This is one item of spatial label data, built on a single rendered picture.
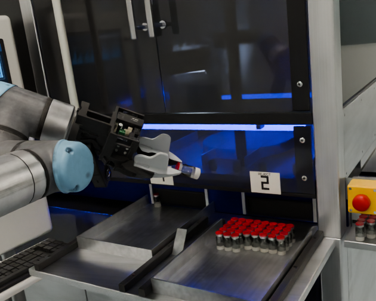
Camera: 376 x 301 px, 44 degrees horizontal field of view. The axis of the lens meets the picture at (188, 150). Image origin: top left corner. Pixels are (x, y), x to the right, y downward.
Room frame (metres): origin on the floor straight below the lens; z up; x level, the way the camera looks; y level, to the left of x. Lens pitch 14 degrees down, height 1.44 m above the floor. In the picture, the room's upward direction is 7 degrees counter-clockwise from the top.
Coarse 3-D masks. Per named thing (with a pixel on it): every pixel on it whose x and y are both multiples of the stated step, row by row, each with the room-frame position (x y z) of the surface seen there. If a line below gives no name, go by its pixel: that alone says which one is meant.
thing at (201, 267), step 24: (168, 264) 0.99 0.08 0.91; (192, 264) 1.03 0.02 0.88; (216, 264) 1.02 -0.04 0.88; (240, 264) 1.01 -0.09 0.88; (264, 264) 0.99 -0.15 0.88; (288, 264) 0.93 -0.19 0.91; (168, 288) 0.91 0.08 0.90; (192, 288) 0.87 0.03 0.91; (216, 288) 0.91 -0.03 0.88; (240, 288) 0.90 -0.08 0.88; (264, 288) 0.89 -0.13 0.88
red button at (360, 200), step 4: (356, 196) 1.02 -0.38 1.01; (360, 196) 1.02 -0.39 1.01; (364, 196) 1.01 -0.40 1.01; (356, 200) 1.02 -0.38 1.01; (360, 200) 1.01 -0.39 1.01; (364, 200) 1.01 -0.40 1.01; (368, 200) 1.01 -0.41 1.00; (352, 204) 1.03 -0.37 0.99; (356, 204) 1.02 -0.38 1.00; (360, 204) 1.01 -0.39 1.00; (364, 204) 1.01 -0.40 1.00; (368, 204) 1.01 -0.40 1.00; (356, 208) 1.02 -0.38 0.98; (360, 208) 1.01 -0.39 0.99; (364, 208) 1.01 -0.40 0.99
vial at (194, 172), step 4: (180, 164) 0.83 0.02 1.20; (184, 164) 0.84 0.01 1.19; (180, 168) 0.83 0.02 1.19; (184, 168) 0.83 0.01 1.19; (188, 168) 0.83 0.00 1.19; (192, 168) 0.83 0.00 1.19; (196, 168) 0.84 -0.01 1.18; (184, 172) 0.83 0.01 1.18; (188, 172) 0.83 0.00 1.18; (192, 172) 0.83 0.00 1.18; (196, 172) 0.83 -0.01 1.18; (200, 172) 0.83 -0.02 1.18; (188, 176) 0.83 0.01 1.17; (192, 176) 0.83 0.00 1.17; (196, 176) 0.83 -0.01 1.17
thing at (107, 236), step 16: (128, 208) 1.40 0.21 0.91; (144, 208) 1.45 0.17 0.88; (160, 208) 1.43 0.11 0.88; (176, 208) 1.42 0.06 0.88; (192, 208) 1.40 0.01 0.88; (208, 208) 1.32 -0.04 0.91; (112, 224) 1.33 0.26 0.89; (128, 224) 1.33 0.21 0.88; (144, 224) 1.32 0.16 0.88; (160, 224) 1.30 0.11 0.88; (176, 224) 1.29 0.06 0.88; (192, 224) 1.24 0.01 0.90; (80, 240) 1.20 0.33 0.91; (96, 240) 1.17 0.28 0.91; (112, 240) 1.23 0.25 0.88; (128, 240) 1.22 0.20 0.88; (144, 240) 1.20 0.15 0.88; (160, 240) 1.19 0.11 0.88; (128, 256) 1.11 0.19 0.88; (144, 256) 1.08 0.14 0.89
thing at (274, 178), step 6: (252, 174) 1.19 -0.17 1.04; (258, 174) 1.18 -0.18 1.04; (264, 174) 1.17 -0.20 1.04; (270, 174) 1.17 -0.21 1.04; (276, 174) 1.16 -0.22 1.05; (252, 180) 1.19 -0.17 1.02; (258, 180) 1.18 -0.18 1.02; (264, 180) 1.18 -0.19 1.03; (270, 180) 1.17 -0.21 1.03; (276, 180) 1.16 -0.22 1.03; (252, 186) 1.19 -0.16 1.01; (258, 186) 1.19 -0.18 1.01; (264, 186) 1.18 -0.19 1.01; (270, 186) 1.17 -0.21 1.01; (276, 186) 1.16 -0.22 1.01; (258, 192) 1.19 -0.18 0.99; (264, 192) 1.18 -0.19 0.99; (270, 192) 1.17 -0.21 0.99; (276, 192) 1.16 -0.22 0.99
